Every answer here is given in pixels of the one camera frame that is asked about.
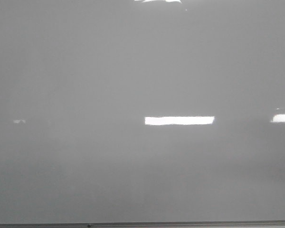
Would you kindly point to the white glossy whiteboard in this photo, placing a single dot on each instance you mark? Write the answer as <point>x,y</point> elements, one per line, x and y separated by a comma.
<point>130,111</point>

